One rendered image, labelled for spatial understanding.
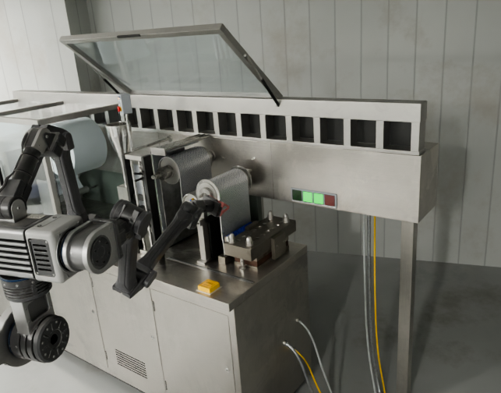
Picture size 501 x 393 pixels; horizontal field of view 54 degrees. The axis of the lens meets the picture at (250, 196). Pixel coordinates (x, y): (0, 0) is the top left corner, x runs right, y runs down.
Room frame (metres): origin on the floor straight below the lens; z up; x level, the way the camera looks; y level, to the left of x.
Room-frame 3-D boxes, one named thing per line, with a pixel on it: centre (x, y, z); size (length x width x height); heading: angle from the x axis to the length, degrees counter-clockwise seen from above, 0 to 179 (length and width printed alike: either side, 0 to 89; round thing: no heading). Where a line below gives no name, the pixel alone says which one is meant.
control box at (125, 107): (2.60, 0.62, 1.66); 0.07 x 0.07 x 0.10; 27
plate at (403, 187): (2.99, 0.45, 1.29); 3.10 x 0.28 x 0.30; 53
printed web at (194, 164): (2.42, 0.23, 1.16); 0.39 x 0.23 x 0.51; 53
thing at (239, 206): (2.30, 0.08, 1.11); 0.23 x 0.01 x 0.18; 143
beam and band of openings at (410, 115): (2.93, 0.49, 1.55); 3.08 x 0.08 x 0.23; 53
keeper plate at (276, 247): (2.22, -0.12, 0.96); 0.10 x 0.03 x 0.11; 143
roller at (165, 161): (2.50, 0.32, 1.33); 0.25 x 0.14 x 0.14; 143
